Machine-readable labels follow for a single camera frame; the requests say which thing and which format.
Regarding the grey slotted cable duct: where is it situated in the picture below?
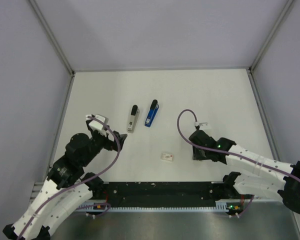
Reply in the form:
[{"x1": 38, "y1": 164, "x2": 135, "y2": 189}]
[{"x1": 74, "y1": 198, "x2": 231, "y2": 214}]

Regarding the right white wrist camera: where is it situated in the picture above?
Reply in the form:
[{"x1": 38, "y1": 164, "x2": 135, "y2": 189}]
[{"x1": 194, "y1": 121, "x2": 212, "y2": 131}]

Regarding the blue black stapler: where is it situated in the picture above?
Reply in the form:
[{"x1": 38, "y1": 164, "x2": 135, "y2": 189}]
[{"x1": 144, "y1": 99, "x2": 160, "y2": 128}]

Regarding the white red staple box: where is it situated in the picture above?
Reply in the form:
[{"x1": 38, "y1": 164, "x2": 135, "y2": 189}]
[{"x1": 160, "y1": 152, "x2": 174, "y2": 162}]

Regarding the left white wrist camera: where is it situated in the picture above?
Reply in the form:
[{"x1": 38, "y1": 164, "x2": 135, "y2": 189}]
[{"x1": 85, "y1": 114, "x2": 109, "y2": 136}]

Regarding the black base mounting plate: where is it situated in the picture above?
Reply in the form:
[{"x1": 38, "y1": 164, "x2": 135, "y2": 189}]
[{"x1": 93, "y1": 181, "x2": 241, "y2": 208}]

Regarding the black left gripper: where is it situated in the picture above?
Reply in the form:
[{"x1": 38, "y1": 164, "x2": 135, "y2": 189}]
[{"x1": 81, "y1": 129, "x2": 127, "y2": 167}]

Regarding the grey black stapler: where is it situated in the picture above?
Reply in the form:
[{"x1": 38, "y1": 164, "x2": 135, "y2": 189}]
[{"x1": 127, "y1": 104, "x2": 140, "y2": 133}]

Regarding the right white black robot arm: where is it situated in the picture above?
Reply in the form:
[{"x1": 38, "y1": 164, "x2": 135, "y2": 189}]
[{"x1": 188, "y1": 129, "x2": 300, "y2": 215}]

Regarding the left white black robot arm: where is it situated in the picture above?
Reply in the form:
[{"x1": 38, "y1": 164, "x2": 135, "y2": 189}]
[{"x1": 2, "y1": 126, "x2": 127, "y2": 240}]

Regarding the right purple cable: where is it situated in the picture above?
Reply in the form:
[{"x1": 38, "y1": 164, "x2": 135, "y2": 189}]
[{"x1": 177, "y1": 109, "x2": 300, "y2": 218}]

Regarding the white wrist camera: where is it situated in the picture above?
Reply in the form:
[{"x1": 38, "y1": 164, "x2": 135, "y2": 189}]
[
  {"x1": 85, "y1": 114, "x2": 109, "y2": 136},
  {"x1": 194, "y1": 121, "x2": 212, "y2": 131}
]

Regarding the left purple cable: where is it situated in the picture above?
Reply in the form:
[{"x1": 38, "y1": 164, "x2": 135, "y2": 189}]
[{"x1": 16, "y1": 115, "x2": 122, "y2": 240}]

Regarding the purple cable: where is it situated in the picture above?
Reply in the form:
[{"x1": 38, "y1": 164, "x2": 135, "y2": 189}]
[
  {"x1": 177, "y1": 109, "x2": 300, "y2": 218},
  {"x1": 16, "y1": 115, "x2": 122, "y2": 240}
]

